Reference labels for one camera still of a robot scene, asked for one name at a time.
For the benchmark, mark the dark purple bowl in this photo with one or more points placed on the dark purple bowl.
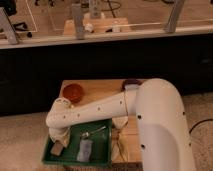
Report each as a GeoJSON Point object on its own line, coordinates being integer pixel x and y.
{"type": "Point", "coordinates": [131, 84]}

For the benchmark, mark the metal spoon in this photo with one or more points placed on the metal spoon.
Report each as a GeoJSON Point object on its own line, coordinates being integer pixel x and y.
{"type": "Point", "coordinates": [85, 135]}

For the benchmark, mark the red-brown bowl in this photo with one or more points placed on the red-brown bowl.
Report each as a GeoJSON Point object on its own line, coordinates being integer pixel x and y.
{"type": "Point", "coordinates": [73, 92]}

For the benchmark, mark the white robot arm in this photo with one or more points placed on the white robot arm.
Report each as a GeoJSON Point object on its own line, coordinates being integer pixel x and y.
{"type": "Point", "coordinates": [165, 142]}

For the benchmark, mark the wooden table board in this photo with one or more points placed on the wooden table board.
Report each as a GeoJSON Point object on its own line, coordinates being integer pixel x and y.
{"type": "Point", "coordinates": [99, 89]}

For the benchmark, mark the grey metal post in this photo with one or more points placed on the grey metal post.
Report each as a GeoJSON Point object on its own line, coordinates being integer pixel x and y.
{"type": "Point", "coordinates": [78, 20]}
{"type": "Point", "coordinates": [174, 16]}
{"type": "Point", "coordinates": [8, 28]}

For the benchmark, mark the grey metal post right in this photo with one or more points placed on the grey metal post right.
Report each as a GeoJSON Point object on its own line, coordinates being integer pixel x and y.
{"type": "Point", "coordinates": [174, 16]}

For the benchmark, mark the grey metal post left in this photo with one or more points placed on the grey metal post left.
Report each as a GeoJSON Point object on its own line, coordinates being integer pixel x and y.
{"type": "Point", "coordinates": [8, 28]}

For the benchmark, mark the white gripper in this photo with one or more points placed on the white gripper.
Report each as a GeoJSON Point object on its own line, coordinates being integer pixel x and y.
{"type": "Point", "coordinates": [62, 135]}

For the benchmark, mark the brown eraser block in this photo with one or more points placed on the brown eraser block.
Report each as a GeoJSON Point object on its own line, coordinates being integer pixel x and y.
{"type": "Point", "coordinates": [57, 148]}

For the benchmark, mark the grey metal post middle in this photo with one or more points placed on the grey metal post middle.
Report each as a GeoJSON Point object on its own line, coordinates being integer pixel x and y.
{"type": "Point", "coordinates": [78, 20]}

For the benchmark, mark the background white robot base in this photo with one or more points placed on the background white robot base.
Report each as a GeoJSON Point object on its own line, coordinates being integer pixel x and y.
{"type": "Point", "coordinates": [95, 10]}

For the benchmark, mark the background wooden table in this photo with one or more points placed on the background wooden table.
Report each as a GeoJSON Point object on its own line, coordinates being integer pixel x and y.
{"type": "Point", "coordinates": [99, 25]}

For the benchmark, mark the green plastic tray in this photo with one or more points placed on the green plastic tray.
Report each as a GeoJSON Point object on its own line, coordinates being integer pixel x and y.
{"type": "Point", "coordinates": [100, 151]}

